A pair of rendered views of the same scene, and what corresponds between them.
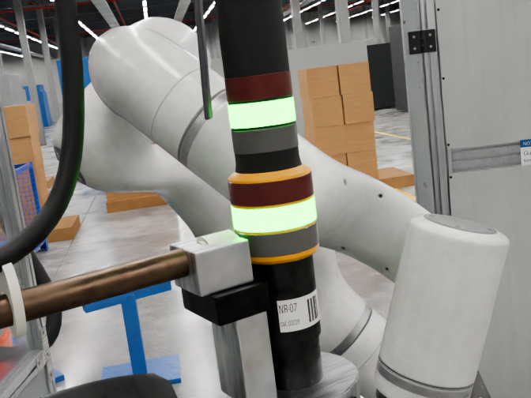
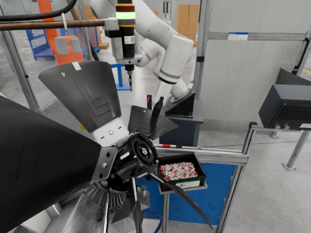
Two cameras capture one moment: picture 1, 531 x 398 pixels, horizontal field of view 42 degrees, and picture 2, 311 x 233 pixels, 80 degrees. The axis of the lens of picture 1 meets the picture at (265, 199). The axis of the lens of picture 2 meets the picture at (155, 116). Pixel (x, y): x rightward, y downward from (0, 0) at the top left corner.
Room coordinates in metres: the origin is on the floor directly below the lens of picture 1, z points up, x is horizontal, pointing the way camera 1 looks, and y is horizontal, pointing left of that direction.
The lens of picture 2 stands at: (-0.14, -0.09, 1.57)
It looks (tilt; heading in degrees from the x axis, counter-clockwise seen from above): 31 degrees down; 2
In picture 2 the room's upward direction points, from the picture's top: straight up
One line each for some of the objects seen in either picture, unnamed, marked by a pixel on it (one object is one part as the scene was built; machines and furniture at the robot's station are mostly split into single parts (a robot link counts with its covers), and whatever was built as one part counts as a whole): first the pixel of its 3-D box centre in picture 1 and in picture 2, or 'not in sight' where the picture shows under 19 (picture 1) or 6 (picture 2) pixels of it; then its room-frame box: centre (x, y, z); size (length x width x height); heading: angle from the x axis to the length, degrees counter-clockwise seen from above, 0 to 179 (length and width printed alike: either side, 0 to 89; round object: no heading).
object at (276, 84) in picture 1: (258, 86); not in sight; (0.35, 0.00, 1.61); 0.03 x 0.03 x 0.01
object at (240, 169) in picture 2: not in sight; (227, 204); (0.67, -0.56, 0.39); 0.04 x 0.04 x 0.78; 86
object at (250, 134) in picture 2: not in sight; (249, 138); (0.67, -0.56, 0.96); 0.03 x 0.03 x 0.20; 86
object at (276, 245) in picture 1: (276, 234); (126, 21); (0.35, 0.00, 1.53); 0.04 x 0.04 x 0.01
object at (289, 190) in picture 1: (270, 186); (125, 9); (0.35, 0.00, 1.56); 0.04 x 0.04 x 0.01
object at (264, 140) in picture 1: (265, 137); not in sight; (0.35, 0.00, 1.59); 0.03 x 0.03 x 0.01
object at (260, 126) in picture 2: not in sight; (274, 127); (0.67, -0.66, 1.04); 0.24 x 0.03 x 0.03; 86
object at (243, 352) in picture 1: (270, 317); (123, 41); (0.35, 0.00, 1.49); 0.09 x 0.07 x 0.10; 121
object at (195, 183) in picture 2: not in sight; (178, 171); (0.54, -0.18, 0.85); 0.22 x 0.17 x 0.07; 102
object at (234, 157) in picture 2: not in sight; (167, 152); (0.70, -0.13, 0.82); 0.90 x 0.04 x 0.08; 86
